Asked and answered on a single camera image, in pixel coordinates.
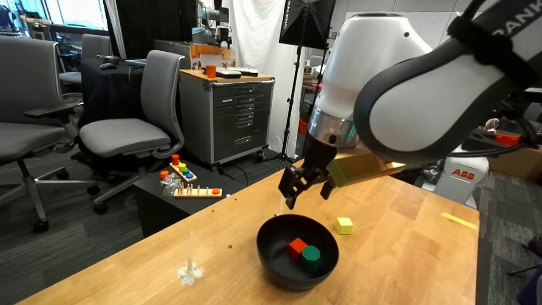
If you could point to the clear plastic stand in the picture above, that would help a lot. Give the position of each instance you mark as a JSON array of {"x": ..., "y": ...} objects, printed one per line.
[{"x": 191, "y": 275}]

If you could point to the yellow wrist camera mount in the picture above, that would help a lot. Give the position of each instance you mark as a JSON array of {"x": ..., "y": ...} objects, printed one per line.
[{"x": 362, "y": 166}]

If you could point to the orange wooden box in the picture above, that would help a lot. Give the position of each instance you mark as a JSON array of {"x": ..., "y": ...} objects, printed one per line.
[{"x": 213, "y": 53}]

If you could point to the black softbox light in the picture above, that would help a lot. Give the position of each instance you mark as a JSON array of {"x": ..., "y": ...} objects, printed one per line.
[{"x": 306, "y": 22}]

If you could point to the tan cardboard box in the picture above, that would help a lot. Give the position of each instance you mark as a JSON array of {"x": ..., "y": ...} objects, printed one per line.
[{"x": 519, "y": 163}]

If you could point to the black light stand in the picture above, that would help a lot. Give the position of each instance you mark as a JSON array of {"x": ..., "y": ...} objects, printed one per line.
[{"x": 290, "y": 112}]

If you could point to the colourful peg stacker toy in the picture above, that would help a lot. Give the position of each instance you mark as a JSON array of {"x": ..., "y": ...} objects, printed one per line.
[{"x": 184, "y": 171}]

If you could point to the black bowl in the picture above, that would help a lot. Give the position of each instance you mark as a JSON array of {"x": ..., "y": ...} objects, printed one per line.
[{"x": 274, "y": 242}]

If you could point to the black cloth covered table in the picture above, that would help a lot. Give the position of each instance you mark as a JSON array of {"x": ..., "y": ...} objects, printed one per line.
[{"x": 111, "y": 90}]

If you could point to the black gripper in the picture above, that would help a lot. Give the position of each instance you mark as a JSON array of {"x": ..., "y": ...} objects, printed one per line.
[{"x": 321, "y": 161}]

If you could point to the black box stool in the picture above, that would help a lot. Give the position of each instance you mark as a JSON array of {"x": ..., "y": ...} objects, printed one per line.
[{"x": 163, "y": 214}]

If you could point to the orange cup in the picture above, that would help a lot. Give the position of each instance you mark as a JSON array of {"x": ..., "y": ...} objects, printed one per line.
[{"x": 211, "y": 71}]

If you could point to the yellow cube block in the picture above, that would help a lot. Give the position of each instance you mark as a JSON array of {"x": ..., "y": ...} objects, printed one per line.
[{"x": 345, "y": 225}]

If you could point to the white ABB robot base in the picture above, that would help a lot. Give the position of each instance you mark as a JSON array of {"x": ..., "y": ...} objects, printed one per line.
[{"x": 460, "y": 180}]

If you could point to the grey office chair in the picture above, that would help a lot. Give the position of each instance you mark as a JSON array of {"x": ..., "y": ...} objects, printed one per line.
[
  {"x": 96, "y": 48},
  {"x": 121, "y": 136},
  {"x": 28, "y": 136}
]

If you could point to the black flat devices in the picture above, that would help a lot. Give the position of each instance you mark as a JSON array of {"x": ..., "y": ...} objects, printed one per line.
[{"x": 238, "y": 71}]

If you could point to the clear plastic bag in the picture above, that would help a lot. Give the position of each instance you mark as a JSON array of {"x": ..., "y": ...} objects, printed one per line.
[{"x": 170, "y": 185}]

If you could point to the grey metal drawer cabinet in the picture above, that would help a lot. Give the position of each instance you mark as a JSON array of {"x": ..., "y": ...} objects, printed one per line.
[{"x": 226, "y": 120}]

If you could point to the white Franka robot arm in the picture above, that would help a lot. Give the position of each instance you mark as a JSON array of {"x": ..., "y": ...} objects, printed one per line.
[{"x": 395, "y": 85}]

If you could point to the yellow tape strip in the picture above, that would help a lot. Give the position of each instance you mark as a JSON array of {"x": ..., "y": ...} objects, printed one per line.
[{"x": 458, "y": 220}]

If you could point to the white backdrop curtain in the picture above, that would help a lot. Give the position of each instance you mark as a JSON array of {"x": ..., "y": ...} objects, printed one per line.
[{"x": 255, "y": 34}]

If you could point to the red block in background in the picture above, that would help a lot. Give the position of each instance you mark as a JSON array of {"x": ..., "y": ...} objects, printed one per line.
[{"x": 507, "y": 139}]

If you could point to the red cube block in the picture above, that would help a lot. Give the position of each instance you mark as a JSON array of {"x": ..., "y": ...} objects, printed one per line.
[{"x": 296, "y": 247}]

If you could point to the black panel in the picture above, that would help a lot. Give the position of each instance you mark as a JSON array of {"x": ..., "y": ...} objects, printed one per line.
[{"x": 153, "y": 19}]

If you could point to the wooden peg board toy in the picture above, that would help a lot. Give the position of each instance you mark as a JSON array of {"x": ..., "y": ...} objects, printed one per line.
[{"x": 197, "y": 192}]

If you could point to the green octagonal block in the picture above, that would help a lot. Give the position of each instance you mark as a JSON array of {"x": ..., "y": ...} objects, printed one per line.
[{"x": 312, "y": 259}]

